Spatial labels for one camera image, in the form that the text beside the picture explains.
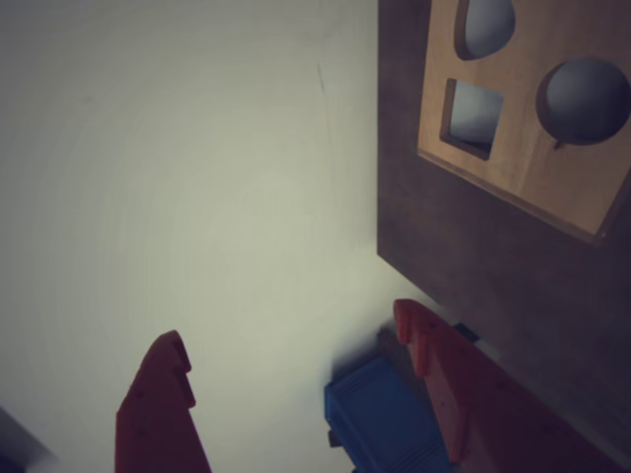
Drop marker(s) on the wooden shape sorter box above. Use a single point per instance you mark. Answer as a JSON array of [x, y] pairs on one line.
[[522, 162]]

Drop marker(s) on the blue plastic crate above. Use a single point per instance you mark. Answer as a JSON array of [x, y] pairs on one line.
[[379, 414]]

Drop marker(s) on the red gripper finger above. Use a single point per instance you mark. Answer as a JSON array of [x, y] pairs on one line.
[[153, 424], [493, 424]]

